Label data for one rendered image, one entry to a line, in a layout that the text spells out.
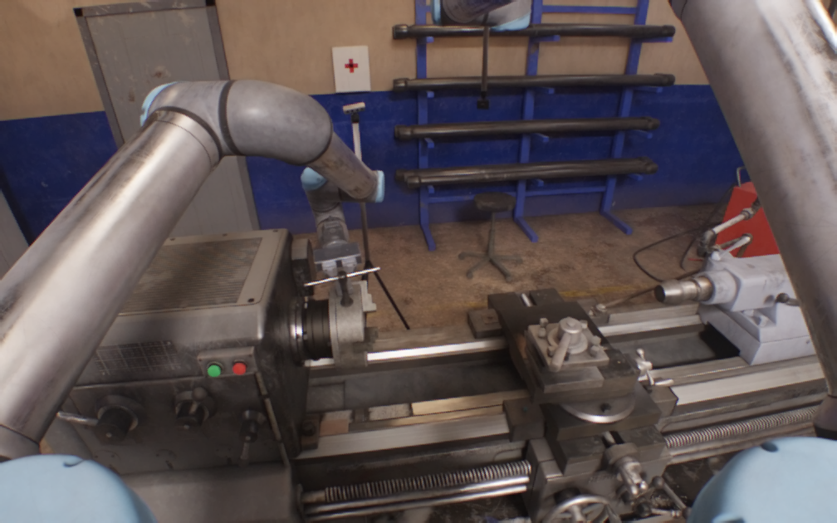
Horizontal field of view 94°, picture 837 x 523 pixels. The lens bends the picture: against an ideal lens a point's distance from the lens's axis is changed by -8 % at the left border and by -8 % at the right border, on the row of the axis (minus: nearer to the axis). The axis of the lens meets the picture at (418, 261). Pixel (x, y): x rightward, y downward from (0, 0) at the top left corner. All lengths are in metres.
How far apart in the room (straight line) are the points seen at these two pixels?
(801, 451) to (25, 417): 0.59
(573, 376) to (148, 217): 1.03
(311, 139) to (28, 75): 4.29
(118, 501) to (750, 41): 0.61
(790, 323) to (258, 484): 1.80
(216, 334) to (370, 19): 3.35
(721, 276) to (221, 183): 3.93
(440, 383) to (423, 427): 0.33
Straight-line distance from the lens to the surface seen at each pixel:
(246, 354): 1.02
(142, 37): 4.35
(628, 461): 1.31
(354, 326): 1.19
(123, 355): 1.14
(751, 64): 0.50
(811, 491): 0.35
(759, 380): 1.84
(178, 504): 1.41
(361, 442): 1.34
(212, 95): 0.72
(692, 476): 2.02
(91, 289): 0.53
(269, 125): 0.68
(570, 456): 1.30
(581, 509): 1.42
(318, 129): 0.72
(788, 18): 0.52
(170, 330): 1.10
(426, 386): 1.62
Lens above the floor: 1.90
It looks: 30 degrees down
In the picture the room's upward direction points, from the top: 1 degrees counter-clockwise
